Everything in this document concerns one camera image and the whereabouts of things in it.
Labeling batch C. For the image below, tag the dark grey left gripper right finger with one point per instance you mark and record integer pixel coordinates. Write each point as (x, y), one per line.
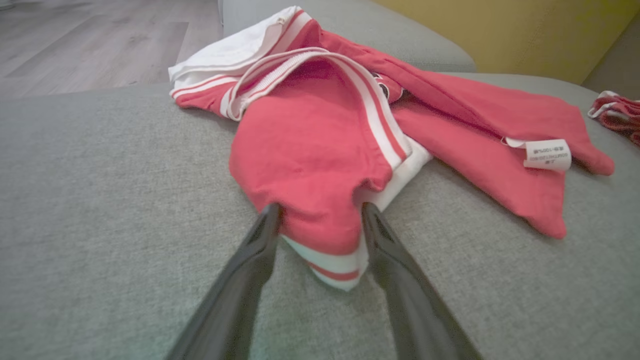
(420, 310)

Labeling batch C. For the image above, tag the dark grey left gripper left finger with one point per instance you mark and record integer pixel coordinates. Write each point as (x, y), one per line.
(230, 300)

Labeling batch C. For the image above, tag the red jersey with white sleeves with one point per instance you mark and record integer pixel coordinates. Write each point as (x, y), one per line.
(310, 150)

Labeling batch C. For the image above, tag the red shorts with white stripes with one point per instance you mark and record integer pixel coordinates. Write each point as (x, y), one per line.
(620, 117)

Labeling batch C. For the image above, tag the large grey sofa seat cushion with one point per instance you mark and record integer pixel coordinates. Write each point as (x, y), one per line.
(100, 225)

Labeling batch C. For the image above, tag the long yellow sofa back cushion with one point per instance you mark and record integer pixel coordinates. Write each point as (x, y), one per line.
(525, 35)

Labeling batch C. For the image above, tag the taupe low partition panel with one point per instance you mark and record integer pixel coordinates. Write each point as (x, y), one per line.
(625, 65)

